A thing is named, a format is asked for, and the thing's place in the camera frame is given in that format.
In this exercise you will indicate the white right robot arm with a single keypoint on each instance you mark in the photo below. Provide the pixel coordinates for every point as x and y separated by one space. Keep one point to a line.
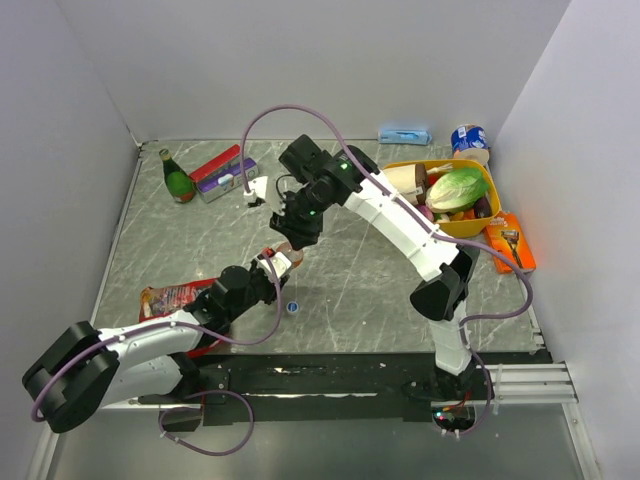
351 179

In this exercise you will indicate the purple eggplant toy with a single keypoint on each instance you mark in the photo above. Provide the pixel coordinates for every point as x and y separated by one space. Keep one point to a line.
482 208

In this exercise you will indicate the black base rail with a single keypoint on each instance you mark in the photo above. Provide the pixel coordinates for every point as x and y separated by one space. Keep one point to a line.
326 386

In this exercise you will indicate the orange tea bottle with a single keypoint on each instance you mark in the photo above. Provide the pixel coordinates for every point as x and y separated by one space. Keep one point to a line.
294 256

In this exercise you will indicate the yellow plastic basket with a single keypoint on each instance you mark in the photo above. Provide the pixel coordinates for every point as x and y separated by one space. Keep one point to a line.
462 224

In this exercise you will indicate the blue white can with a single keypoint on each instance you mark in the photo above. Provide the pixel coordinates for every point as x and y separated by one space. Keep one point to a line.
469 141

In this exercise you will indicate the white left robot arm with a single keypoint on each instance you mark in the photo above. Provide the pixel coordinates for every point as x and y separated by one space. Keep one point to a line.
87 368

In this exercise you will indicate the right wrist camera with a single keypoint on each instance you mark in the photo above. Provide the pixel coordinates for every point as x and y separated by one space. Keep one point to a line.
262 190

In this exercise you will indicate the blue bottle cap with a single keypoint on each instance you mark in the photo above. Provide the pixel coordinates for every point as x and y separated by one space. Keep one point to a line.
292 307

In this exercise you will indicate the beige paper roll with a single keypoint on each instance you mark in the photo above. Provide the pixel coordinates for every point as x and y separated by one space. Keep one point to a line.
411 181

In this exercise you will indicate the orange razor package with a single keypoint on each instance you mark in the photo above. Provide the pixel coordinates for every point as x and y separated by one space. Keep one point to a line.
505 235

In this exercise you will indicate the red snack bag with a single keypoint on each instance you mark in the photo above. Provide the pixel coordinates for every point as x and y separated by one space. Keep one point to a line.
162 301

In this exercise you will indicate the blue tissue pack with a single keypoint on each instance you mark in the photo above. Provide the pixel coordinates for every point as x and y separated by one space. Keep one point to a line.
404 137

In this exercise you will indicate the green cabbage toy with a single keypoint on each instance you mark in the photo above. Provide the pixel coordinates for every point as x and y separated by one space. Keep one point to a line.
457 190

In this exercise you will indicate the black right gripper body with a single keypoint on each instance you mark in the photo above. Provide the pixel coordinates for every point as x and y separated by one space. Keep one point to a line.
303 212

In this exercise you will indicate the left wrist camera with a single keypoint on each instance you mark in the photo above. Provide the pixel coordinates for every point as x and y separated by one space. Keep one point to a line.
275 264

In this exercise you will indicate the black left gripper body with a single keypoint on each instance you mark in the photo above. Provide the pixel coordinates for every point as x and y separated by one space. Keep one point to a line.
261 286

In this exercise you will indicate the green glass bottle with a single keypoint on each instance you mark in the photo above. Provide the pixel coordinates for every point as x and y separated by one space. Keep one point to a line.
178 183

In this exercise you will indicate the purple silver box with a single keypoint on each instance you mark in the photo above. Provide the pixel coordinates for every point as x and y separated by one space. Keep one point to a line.
218 184

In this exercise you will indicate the red flat box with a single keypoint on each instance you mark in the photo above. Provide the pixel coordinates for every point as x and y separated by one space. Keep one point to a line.
224 160

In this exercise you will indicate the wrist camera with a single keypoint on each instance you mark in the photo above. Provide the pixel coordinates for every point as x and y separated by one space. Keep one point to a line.
275 264
262 190

